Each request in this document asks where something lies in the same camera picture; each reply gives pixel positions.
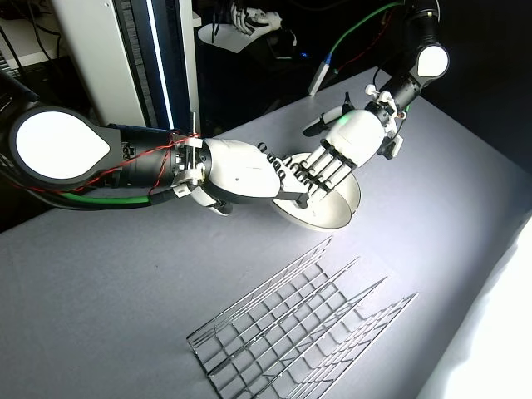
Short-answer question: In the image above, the grey cable connector box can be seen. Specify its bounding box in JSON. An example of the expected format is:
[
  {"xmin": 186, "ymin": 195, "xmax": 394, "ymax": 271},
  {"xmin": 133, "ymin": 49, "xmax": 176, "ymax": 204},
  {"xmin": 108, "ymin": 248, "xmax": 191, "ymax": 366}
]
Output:
[{"xmin": 308, "ymin": 56, "xmax": 333, "ymax": 96}]

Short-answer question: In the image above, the white paper sheet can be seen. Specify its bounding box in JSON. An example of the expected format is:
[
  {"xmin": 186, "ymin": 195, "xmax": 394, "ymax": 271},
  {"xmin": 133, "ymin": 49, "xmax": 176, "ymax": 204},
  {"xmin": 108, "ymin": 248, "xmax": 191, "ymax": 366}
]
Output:
[{"xmin": 197, "ymin": 22, "xmax": 271, "ymax": 54}]

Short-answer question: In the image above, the white robot torso column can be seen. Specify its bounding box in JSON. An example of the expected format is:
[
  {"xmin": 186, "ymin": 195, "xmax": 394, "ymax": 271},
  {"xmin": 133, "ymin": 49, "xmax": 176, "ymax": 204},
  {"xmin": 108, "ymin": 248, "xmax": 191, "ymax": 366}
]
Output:
[{"xmin": 49, "ymin": 0, "xmax": 200, "ymax": 130}]

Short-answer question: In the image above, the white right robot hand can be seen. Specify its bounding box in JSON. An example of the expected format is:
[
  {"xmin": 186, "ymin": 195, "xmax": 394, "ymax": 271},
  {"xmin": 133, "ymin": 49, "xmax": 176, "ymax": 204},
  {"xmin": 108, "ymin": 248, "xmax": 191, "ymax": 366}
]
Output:
[{"xmin": 190, "ymin": 136, "xmax": 315, "ymax": 217}]

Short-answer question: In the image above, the metal wire dish rack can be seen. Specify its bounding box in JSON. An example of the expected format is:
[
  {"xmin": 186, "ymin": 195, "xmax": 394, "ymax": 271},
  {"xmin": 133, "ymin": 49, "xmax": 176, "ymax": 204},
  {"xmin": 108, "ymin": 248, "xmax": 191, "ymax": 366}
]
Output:
[{"xmin": 185, "ymin": 234, "xmax": 419, "ymax": 399}]

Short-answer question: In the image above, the black device with blue light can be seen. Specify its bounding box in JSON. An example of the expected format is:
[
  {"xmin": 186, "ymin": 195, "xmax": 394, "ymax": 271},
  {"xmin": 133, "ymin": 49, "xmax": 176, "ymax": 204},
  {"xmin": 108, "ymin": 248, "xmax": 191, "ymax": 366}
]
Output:
[{"xmin": 265, "ymin": 28, "xmax": 311, "ymax": 62}]

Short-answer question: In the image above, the spare white robot hand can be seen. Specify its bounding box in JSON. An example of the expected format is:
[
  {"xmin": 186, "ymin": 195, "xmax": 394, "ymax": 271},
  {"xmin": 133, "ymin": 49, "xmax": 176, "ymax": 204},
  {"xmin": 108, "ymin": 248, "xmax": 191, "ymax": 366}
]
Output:
[{"xmin": 230, "ymin": 2, "xmax": 283, "ymax": 33}]

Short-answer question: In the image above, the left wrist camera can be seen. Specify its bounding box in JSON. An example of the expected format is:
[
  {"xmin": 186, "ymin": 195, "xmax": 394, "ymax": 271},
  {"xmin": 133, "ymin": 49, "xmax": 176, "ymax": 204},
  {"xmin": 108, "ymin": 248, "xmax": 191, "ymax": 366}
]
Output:
[{"xmin": 376, "ymin": 135, "xmax": 405, "ymax": 161}]

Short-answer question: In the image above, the green cable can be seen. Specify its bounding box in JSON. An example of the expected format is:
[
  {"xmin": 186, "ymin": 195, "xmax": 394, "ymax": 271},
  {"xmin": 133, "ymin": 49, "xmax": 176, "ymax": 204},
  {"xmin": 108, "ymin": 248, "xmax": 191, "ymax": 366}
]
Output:
[
  {"xmin": 330, "ymin": 2, "xmax": 406, "ymax": 59},
  {"xmin": 62, "ymin": 193, "xmax": 175, "ymax": 211}
]

